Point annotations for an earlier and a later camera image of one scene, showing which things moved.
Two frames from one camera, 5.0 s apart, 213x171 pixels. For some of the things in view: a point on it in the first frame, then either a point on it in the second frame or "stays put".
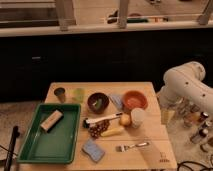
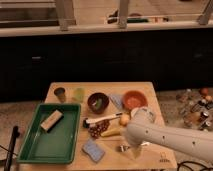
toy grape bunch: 95,129 stays put
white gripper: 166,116 to 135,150
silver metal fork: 124,148 stays put
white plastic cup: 137,116 stays put
